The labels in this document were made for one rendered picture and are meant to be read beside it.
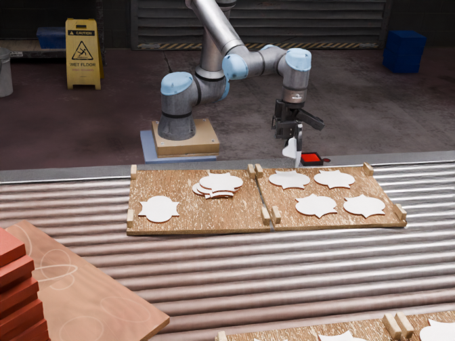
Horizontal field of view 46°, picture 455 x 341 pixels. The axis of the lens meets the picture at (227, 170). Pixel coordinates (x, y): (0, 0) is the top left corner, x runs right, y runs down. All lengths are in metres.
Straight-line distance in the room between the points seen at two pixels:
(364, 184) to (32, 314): 1.22
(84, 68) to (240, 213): 3.68
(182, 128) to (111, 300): 1.03
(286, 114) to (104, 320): 0.87
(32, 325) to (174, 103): 1.20
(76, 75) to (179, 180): 3.47
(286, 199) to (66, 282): 0.77
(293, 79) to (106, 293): 0.83
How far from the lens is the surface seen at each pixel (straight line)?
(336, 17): 6.82
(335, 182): 1.82
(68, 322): 1.13
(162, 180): 1.76
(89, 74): 5.12
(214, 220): 1.57
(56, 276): 1.24
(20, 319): 0.97
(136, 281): 1.39
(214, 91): 2.07
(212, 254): 1.48
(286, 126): 1.67
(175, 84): 1.99
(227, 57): 1.61
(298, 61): 1.60
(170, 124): 2.05
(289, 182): 1.78
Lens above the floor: 1.82
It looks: 29 degrees down
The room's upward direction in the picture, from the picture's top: 4 degrees clockwise
